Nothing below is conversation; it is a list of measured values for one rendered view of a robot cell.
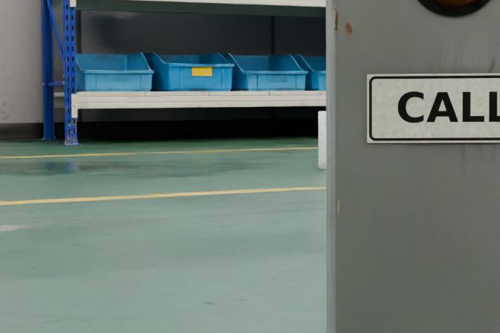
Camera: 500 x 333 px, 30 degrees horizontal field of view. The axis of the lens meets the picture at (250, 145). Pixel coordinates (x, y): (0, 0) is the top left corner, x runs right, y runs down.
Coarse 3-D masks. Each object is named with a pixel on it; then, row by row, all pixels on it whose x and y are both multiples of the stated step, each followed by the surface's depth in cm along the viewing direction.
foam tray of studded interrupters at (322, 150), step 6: (318, 114) 288; (324, 114) 285; (318, 120) 288; (324, 120) 285; (318, 126) 288; (324, 126) 286; (318, 132) 288; (324, 132) 286; (318, 138) 289; (324, 138) 286; (318, 144) 289; (324, 144) 286; (318, 150) 289; (324, 150) 286; (318, 156) 289; (324, 156) 286; (318, 162) 289; (324, 162) 286; (318, 168) 289; (324, 168) 286
